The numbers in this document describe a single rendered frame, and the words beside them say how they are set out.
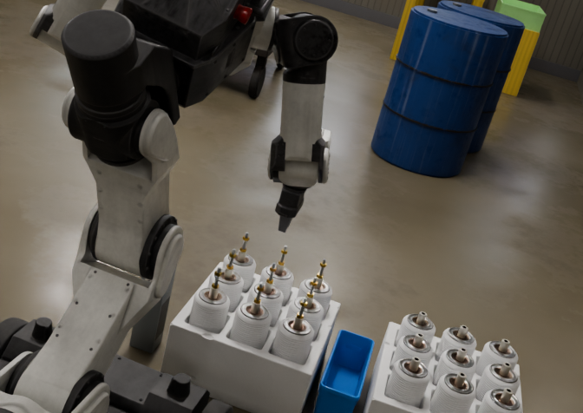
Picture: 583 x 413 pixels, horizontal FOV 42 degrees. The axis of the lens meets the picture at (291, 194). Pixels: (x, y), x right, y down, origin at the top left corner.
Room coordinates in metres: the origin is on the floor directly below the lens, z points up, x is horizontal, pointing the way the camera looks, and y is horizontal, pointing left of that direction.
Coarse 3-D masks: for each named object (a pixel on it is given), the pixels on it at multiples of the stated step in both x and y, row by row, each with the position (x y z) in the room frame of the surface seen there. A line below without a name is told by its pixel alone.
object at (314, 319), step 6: (294, 300) 1.80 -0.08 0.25; (294, 306) 1.77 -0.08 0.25; (288, 312) 1.78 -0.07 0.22; (294, 312) 1.75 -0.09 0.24; (306, 312) 1.75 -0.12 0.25; (318, 312) 1.77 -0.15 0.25; (306, 318) 1.74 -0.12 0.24; (312, 318) 1.75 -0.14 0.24; (318, 318) 1.76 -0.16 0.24; (312, 324) 1.75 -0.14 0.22; (318, 324) 1.77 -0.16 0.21
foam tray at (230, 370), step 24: (336, 312) 1.91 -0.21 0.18; (168, 336) 1.65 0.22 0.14; (192, 336) 1.64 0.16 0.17; (216, 336) 1.64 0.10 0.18; (168, 360) 1.64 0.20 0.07; (192, 360) 1.63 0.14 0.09; (216, 360) 1.62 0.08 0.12; (240, 360) 1.61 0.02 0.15; (264, 360) 1.61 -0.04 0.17; (288, 360) 1.62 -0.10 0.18; (312, 360) 1.65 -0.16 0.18; (216, 384) 1.62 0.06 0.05; (240, 384) 1.61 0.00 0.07; (264, 384) 1.60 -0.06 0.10; (288, 384) 1.59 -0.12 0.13; (312, 384) 1.78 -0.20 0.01; (240, 408) 1.61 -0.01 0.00; (264, 408) 1.60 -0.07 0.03; (288, 408) 1.59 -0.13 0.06
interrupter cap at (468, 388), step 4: (448, 376) 1.62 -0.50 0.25; (452, 376) 1.63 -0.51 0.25; (456, 376) 1.63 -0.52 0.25; (444, 380) 1.60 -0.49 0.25; (448, 380) 1.61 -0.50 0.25; (452, 380) 1.61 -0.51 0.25; (468, 380) 1.63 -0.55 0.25; (448, 384) 1.59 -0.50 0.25; (452, 384) 1.59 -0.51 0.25; (464, 384) 1.61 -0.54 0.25; (468, 384) 1.61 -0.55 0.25; (472, 384) 1.61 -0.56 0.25; (452, 388) 1.58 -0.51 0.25; (456, 388) 1.58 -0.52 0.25; (460, 388) 1.59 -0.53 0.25; (464, 388) 1.59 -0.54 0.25; (468, 388) 1.59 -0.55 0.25; (472, 388) 1.60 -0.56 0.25; (460, 392) 1.57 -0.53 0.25; (464, 392) 1.57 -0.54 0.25; (468, 392) 1.58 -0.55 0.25
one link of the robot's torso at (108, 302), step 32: (160, 256) 1.34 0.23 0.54; (96, 288) 1.31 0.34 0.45; (128, 288) 1.32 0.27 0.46; (160, 288) 1.34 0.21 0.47; (64, 320) 1.25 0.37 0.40; (96, 320) 1.25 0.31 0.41; (128, 320) 1.30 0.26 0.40; (64, 352) 1.19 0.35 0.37; (96, 352) 1.20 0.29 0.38; (32, 384) 1.12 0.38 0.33; (64, 384) 1.13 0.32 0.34; (96, 384) 1.17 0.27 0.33
